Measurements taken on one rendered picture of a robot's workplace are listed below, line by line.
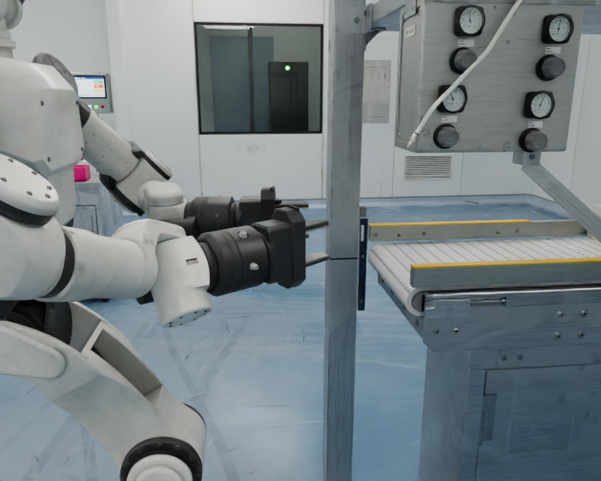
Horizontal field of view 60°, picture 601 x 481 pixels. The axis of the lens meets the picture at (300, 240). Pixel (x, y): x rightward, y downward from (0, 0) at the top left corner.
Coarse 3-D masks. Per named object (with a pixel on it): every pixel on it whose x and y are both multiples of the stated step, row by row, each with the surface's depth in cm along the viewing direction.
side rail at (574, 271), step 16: (416, 272) 79; (432, 272) 79; (448, 272) 80; (464, 272) 80; (480, 272) 80; (496, 272) 81; (512, 272) 81; (528, 272) 81; (544, 272) 82; (560, 272) 82; (576, 272) 82; (592, 272) 83
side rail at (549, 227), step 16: (448, 224) 107; (464, 224) 107; (480, 224) 108; (496, 224) 108; (512, 224) 108; (528, 224) 109; (544, 224) 109; (560, 224) 110; (576, 224) 110; (384, 240) 106
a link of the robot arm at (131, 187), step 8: (144, 160) 115; (136, 168) 115; (144, 168) 114; (152, 168) 114; (128, 176) 115; (136, 176) 114; (144, 176) 114; (152, 176) 115; (160, 176) 115; (120, 184) 114; (128, 184) 114; (136, 184) 114; (144, 184) 112; (120, 192) 114; (128, 192) 114; (136, 192) 115; (128, 200) 114; (136, 200) 115; (136, 208) 116
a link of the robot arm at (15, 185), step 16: (0, 160) 44; (16, 160) 46; (0, 176) 41; (16, 176) 44; (32, 176) 46; (0, 192) 40; (16, 192) 41; (32, 192) 43; (48, 192) 45; (0, 208) 41; (16, 208) 41; (32, 208) 42; (48, 208) 43
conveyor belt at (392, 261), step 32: (384, 256) 98; (416, 256) 97; (448, 256) 97; (480, 256) 97; (512, 256) 97; (544, 256) 97; (576, 256) 97; (416, 288) 82; (448, 288) 82; (480, 288) 83
